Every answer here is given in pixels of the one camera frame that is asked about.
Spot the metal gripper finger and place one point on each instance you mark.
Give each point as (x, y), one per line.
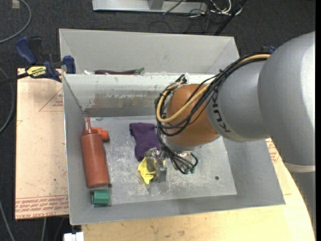
(151, 154)
(162, 174)

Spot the purple cloth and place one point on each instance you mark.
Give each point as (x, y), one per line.
(145, 138)

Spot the yellow crumpled cloth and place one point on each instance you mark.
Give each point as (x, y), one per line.
(144, 171)

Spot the small orange toy block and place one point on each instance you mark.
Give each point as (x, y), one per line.
(103, 134)

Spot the red-brown squeeze bottle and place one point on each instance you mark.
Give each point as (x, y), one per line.
(94, 159)

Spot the green block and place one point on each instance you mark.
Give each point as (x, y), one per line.
(100, 197)

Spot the purple toy eggplant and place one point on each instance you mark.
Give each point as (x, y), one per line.
(115, 71)

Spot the grey metal bin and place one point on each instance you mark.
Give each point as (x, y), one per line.
(130, 54)

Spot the brown cardboard board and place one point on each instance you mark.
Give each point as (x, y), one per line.
(40, 139)

